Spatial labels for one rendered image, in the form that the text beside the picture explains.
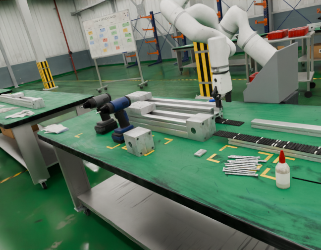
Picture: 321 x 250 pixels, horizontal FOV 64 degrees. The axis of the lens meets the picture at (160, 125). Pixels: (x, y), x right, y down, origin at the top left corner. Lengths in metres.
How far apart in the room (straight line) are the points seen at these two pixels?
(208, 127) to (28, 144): 1.99
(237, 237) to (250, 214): 0.75
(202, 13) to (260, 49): 0.40
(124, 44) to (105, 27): 0.68
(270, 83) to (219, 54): 0.44
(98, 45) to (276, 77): 6.31
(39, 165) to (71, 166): 0.84
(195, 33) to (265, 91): 0.55
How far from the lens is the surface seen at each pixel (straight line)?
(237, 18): 1.72
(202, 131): 1.15
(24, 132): 2.75
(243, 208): 0.78
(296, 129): 1.19
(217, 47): 1.24
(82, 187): 2.16
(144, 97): 1.75
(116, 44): 7.10
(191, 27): 1.31
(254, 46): 1.67
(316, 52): 6.11
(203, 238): 1.50
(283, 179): 0.83
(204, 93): 4.78
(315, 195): 0.84
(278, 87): 1.56
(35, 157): 2.83
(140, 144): 1.13
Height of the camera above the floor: 1.27
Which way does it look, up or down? 19 degrees down
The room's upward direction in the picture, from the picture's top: 11 degrees counter-clockwise
